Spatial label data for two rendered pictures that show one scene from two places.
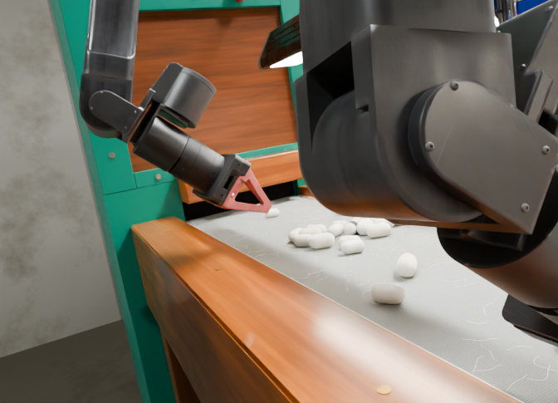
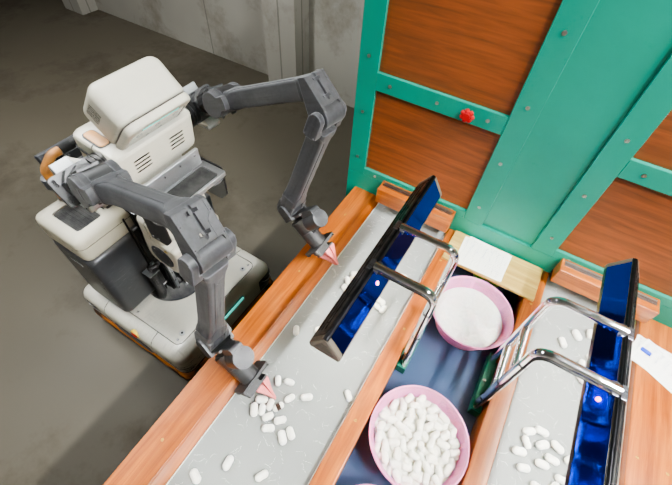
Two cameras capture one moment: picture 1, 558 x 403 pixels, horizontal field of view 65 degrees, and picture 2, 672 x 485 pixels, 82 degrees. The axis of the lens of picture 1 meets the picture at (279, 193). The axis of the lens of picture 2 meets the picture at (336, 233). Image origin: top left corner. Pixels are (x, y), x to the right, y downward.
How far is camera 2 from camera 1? 1.13 m
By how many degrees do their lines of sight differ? 60
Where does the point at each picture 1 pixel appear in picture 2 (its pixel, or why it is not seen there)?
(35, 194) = not seen: hidden behind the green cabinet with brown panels
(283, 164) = (433, 219)
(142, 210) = (362, 183)
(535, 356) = (272, 371)
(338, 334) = (259, 327)
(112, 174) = (355, 162)
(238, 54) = (452, 146)
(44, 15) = not seen: outside the picture
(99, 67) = (284, 200)
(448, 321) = (286, 350)
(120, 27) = (295, 192)
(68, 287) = not seen: hidden behind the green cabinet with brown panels
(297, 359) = (247, 323)
